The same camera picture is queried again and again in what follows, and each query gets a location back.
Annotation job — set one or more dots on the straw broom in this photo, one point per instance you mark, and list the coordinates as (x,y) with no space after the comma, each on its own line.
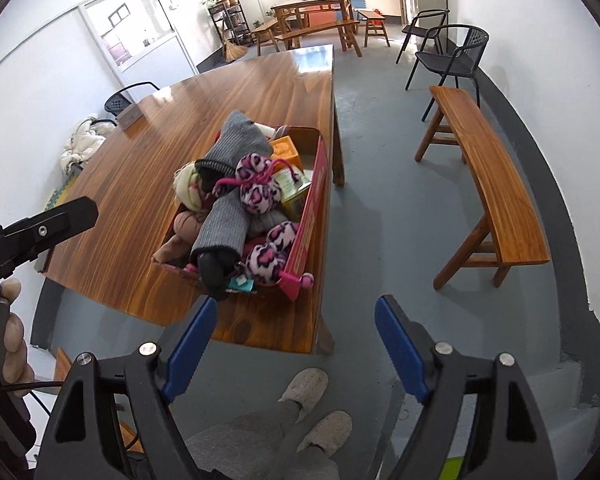
(234,50)

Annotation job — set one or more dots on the white padded jacket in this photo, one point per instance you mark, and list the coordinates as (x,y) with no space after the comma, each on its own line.
(85,145)

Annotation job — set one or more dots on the white standing air conditioner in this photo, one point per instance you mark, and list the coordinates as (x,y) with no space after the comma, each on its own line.
(242,0)

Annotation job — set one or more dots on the pink leopard print sock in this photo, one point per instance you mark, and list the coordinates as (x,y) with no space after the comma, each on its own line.
(260,195)
(270,260)

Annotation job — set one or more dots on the tan knotted sock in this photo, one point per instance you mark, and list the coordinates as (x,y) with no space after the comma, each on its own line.
(180,232)

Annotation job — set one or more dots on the grey knitted sock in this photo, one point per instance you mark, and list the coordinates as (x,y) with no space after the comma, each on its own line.
(220,230)
(240,140)

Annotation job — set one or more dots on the wooden dining table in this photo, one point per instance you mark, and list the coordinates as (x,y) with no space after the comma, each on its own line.
(310,1)

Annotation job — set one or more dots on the dark plant shelf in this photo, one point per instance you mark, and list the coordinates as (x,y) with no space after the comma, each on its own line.
(232,22)

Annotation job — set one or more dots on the grey slipper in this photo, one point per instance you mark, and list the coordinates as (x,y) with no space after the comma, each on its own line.
(305,390)
(327,430)

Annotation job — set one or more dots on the small wooden bench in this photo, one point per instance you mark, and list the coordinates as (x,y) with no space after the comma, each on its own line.
(372,22)
(265,27)

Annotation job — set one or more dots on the person's grey trousers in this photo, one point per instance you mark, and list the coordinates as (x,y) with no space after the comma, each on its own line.
(250,440)

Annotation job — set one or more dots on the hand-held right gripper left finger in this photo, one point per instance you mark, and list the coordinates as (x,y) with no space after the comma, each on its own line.
(192,350)

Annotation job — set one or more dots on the red rectangular container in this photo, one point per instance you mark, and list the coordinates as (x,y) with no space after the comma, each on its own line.
(310,210)

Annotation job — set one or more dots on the long wooden bench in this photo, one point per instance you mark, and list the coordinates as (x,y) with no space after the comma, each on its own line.
(320,27)

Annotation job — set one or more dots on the light orange rubber cube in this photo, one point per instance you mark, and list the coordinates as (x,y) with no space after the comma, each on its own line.
(286,152)

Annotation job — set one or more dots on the black metal chair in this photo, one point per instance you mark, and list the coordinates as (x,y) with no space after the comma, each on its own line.
(102,122)
(130,95)
(425,32)
(455,62)

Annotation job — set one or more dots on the knotted pink foam curler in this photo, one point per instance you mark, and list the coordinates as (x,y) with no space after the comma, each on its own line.
(306,280)

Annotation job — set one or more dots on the yellow and green small box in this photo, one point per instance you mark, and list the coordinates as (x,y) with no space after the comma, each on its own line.
(292,192)

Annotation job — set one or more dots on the white door with window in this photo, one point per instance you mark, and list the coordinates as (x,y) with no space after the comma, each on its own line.
(135,30)

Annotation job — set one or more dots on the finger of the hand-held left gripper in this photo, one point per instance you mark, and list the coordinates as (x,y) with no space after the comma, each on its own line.
(55,225)

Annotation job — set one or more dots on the grey rectangular box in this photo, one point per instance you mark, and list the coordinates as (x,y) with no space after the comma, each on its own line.
(130,116)

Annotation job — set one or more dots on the yellow foam floor mat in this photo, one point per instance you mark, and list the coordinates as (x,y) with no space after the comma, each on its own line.
(62,192)

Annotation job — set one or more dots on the orange and blue foam mats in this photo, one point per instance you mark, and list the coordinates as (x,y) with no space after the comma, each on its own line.
(322,17)

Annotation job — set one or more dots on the person's left hand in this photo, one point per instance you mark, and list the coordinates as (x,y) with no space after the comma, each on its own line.
(15,335)

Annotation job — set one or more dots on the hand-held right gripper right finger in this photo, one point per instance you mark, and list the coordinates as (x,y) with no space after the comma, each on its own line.
(397,350)

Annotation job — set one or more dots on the cream and pink sock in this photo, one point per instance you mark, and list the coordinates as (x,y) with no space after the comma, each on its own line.
(190,185)

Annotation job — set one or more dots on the large curved wooden bench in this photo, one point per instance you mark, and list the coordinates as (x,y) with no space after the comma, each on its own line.
(495,185)

